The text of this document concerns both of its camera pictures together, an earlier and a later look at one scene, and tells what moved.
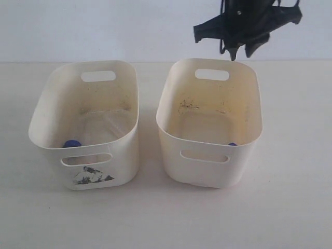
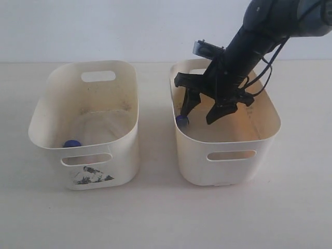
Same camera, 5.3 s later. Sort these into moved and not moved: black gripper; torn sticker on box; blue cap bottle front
Moved: black gripper
Not moved: torn sticker on box; blue cap bottle front
